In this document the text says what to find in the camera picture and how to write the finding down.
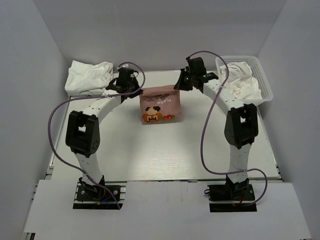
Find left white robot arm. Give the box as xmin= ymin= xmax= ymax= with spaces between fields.
xmin=65 ymin=67 xmax=143 ymax=200

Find crumpled white t-shirts in basket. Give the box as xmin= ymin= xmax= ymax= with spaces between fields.
xmin=223 ymin=61 xmax=262 ymax=100

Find white plastic basket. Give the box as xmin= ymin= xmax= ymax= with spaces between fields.
xmin=215 ymin=55 xmax=273 ymax=106

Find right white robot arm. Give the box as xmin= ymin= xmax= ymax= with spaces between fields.
xmin=174 ymin=57 xmax=259 ymax=200

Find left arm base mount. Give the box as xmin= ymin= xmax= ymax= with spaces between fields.
xmin=72 ymin=177 xmax=126 ymax=210

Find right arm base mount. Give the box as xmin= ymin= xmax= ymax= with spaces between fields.
xmin=203 ymin=182 xmax=257 ymax=213

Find pink t-shirt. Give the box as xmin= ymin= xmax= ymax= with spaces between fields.
xmin=139 ymin=85 xmax=182 ymax=124

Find folded white t-shirt stack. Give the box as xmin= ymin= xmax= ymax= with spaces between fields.
xmin=64 ymin=60 xmax=114 ymax=96

